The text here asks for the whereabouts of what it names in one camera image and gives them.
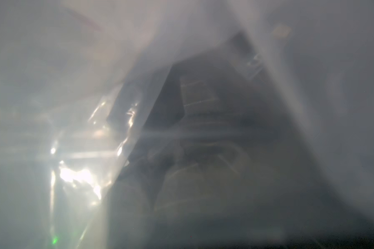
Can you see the clear plastic vacuum bag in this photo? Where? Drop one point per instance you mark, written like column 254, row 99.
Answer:
column 78, row 80

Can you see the dark grey pinstripe shirt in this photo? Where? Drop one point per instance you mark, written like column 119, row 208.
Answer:
column 219, row 165

